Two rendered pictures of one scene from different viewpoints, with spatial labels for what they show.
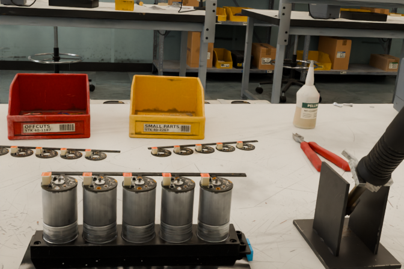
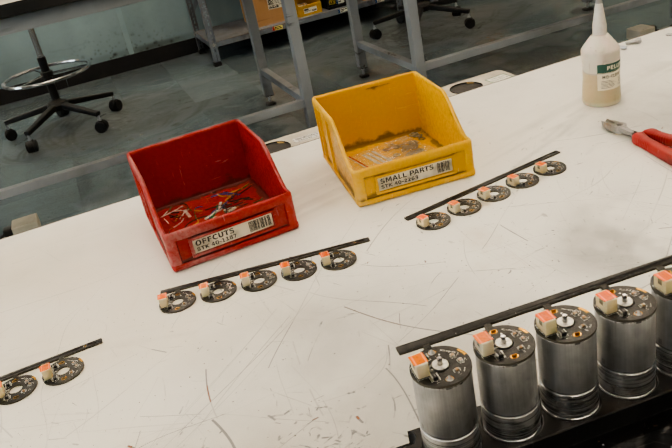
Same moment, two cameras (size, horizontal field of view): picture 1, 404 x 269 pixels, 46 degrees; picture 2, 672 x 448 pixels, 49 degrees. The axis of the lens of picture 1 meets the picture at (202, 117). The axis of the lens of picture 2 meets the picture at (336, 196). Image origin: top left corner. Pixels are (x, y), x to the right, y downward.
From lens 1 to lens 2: 0.16 m
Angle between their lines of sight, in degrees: 9
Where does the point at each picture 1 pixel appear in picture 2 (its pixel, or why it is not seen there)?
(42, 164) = (268, 302)
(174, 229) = (637, 378)
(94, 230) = (516, 422)
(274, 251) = not seen: outside the picture
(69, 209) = (472, 404)
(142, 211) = (588, 369)
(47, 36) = (15, 42)
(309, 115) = (612, 83)
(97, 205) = (519, 383)
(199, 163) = (506, 221)
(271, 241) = not seen: outside the picture
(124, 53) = (146, 34)
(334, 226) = not seen: outside the picture
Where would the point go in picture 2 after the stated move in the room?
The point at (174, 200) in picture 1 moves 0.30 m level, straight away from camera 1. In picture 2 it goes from (634, 334) to (419, 117)
